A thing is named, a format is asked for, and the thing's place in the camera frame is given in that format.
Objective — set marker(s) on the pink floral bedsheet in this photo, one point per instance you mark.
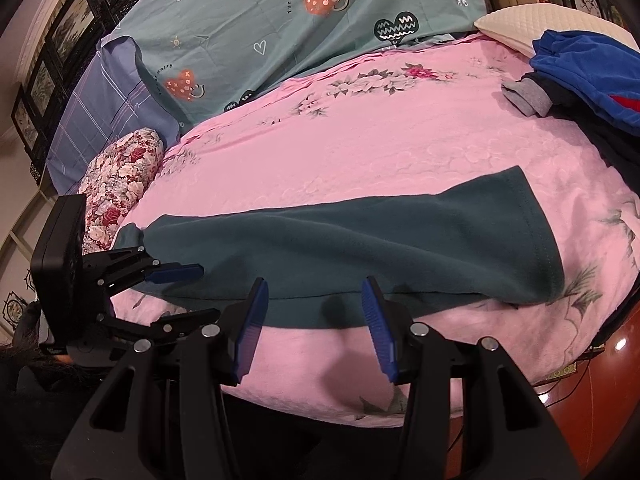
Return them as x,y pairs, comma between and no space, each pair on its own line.
350,150

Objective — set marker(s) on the teal heart-pattern pillow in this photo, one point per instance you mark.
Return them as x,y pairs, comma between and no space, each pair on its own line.
300,40

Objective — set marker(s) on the dark teal pants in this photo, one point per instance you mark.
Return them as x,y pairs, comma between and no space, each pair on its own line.
350,240

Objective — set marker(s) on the blue plaid pillow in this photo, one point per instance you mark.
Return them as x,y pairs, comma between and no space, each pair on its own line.
100,110

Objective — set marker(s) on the blue garment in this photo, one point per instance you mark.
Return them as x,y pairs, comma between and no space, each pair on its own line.
575,70

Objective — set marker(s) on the red floral pillow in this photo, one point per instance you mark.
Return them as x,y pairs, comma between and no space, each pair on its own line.
120,175

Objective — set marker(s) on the dark garment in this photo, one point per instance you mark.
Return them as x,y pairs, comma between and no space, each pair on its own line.
617,147

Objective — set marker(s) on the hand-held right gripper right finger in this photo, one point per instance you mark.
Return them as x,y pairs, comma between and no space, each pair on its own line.
380,330

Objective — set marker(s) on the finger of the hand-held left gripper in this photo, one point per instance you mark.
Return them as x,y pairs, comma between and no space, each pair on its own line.
175,272
175,322

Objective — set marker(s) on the grey garment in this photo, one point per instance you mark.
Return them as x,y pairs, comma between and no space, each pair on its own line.
530,96

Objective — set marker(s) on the white quilted pillow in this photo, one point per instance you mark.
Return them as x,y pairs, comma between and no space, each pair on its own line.
510,22

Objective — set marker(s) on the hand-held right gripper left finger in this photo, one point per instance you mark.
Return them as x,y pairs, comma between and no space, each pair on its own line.
250,330

